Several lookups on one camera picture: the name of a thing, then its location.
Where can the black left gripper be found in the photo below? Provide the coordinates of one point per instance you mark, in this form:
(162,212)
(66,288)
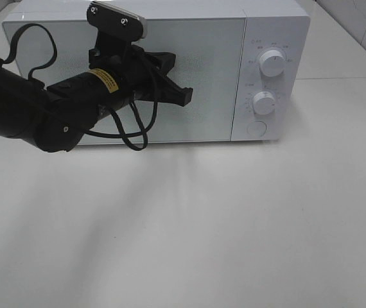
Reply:
(144,73)

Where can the white microwave door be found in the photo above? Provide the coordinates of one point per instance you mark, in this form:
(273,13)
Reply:
(207,60)

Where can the white microwave knob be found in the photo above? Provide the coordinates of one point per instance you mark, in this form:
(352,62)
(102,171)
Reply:
(271,62)
(263,103)

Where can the round white door button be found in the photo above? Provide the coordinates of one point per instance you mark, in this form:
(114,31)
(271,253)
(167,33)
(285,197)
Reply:
(257,129)

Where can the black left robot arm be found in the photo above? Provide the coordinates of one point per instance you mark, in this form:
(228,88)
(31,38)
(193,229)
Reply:
(100,102)

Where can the white microwave oven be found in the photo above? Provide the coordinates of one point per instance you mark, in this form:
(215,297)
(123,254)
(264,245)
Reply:
(268,24)

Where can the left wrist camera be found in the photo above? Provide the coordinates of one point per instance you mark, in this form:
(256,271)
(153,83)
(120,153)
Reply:
(117,27)

